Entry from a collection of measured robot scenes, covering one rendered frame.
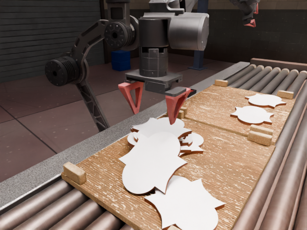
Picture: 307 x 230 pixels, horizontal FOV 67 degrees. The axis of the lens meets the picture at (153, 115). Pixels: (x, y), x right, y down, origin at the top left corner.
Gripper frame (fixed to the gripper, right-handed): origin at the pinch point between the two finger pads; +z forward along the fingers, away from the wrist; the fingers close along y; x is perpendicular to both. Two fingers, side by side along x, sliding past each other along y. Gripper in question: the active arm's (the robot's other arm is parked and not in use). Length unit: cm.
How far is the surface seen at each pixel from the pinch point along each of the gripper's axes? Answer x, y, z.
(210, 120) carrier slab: 28.4, 2.9, 11.4
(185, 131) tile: 6.6, 4.7, 5.6
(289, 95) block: 65, 21, 10
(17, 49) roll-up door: 186, -441, 46
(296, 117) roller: 52, 25, 13
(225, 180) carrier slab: 2.4, 16.7, 11.7
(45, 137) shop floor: 76, -194, 104
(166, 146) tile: -2.5, 5.0, 5.1
